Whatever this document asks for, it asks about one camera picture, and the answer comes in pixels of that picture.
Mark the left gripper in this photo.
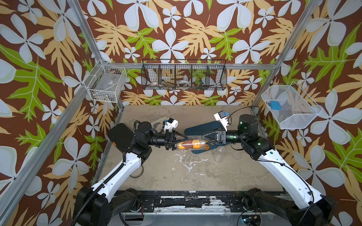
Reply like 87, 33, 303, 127
145, 130, 186, 150

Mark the black hard case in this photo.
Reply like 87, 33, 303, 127
107, 123, 134, 153

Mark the blue object in basket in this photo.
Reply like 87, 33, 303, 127
269, 100, 282, 111

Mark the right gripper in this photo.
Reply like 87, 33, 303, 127
204, 128, 249, 148

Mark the black wire basket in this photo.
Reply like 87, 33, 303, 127
140, 59, 227, 90

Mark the teal plastic tray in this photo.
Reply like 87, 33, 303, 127
184, 121, 223, 154

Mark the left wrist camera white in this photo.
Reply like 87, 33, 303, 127
163, 118, 178, 132

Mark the white mesh basket right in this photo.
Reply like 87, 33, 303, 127
261, 82, 322, 130

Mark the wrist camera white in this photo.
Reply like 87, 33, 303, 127
214, 111, 230, 131
163, 118, 178, 132

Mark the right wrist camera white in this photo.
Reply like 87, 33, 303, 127
214, 111, 230, 131

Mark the clear cookie jar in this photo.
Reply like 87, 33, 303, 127
177, 136, 206, 151
213, 146, 227, 163

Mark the clear cookie jar front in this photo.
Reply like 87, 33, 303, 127
177, 136, 206, 151

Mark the white work glove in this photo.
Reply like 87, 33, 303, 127
140, 116, 168, 131

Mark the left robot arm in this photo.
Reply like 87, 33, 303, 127
71, 118, 182, 226

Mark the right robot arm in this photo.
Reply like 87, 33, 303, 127
202, 111, 336, 226

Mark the white wire basket left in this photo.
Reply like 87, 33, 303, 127
84, 60, 127, 103

